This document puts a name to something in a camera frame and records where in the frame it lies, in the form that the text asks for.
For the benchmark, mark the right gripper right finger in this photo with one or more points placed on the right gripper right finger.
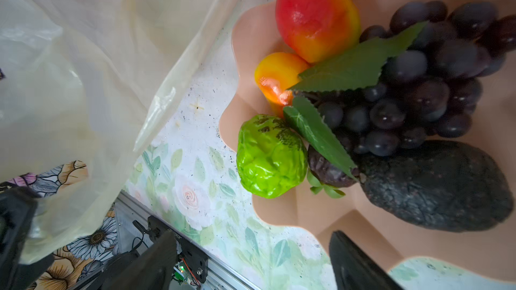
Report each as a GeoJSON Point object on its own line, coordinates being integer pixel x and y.
{"type": "Point", "coordinates": [354, 269]}

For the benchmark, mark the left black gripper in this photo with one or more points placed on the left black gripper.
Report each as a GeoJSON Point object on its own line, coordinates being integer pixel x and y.
{"type": "Point", "coordinates": [18, 206]}

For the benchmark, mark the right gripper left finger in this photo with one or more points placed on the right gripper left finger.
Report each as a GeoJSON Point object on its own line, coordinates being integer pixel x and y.
{"type": "Point", "coordinates": [153, 269]}

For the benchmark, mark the dark avocado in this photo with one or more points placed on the dark avocado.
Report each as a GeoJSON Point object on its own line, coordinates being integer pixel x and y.
{"type": "Point", "coordinates": [442, 185]}

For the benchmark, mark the green bumpy fruit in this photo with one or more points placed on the green bumpy fruit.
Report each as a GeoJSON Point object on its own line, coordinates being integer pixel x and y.
{"type": "Point", "coordinates": [271, 158]}

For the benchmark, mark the translucent cream plastic bag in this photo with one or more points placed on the translucent cream plastic bag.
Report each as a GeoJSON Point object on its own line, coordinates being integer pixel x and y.
{"type": "Point", "coordinates": [100, 96]}

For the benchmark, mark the dark purple grape bunch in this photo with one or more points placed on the dark purple grape bunch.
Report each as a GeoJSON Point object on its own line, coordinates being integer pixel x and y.
{"type": "Point", "coordinates": [431, 73]}

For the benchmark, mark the small orange fruit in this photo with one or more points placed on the small orange fruit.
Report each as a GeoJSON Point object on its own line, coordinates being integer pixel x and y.
{"type": "Point", "coordinates": [276, 73]}

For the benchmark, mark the red yellow peach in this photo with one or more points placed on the red yellow peach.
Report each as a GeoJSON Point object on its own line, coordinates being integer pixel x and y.
{"type": "Point", "coordinates": [318, 29]}

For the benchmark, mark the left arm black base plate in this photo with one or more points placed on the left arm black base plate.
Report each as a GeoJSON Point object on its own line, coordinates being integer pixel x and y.
{"type": "Point", "coordinates": [187, 254]}

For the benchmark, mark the aluminium front rail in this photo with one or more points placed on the aluminium front rail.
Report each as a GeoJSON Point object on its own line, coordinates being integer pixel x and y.
{"type": "Point", "coordinates": [127, 209]}

